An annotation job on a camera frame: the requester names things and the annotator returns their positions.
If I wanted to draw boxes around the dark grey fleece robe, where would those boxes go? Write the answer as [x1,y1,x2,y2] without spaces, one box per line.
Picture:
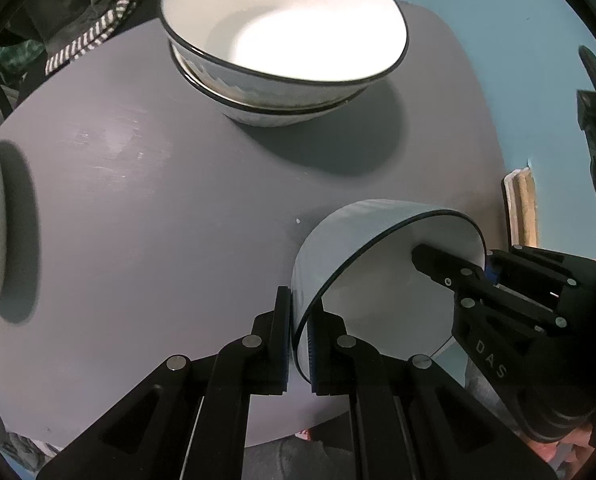
[0,0,169,57]

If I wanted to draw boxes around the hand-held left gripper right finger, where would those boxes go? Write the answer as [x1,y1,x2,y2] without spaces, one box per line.
[303,300,559,480]

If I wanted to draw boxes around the large white bowl dark rim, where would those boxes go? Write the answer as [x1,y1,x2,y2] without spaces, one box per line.
[170,45,373,128]
[159,0,409,99]

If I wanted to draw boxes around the grey patterned cloth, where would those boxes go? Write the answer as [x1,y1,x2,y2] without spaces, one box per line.
[0,384,65,463]

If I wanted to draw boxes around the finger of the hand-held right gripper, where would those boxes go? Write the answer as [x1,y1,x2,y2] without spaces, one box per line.
[411,242,564,335]
[484,244,596,322]

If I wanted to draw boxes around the green checked cloth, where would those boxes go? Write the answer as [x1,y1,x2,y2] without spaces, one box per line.
[0,39,45,87]

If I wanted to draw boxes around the small white bowl black rim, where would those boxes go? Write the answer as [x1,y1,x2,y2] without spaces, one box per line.
[290,200,487,386]

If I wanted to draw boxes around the grey white striped towel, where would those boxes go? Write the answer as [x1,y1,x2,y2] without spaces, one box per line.
[44,0,140,74]

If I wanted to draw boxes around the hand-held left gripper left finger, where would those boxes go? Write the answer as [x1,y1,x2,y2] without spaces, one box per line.
[37,286,295,480]

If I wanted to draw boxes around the person's right hand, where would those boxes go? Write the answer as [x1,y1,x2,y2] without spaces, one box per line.
[525,427,596,480]

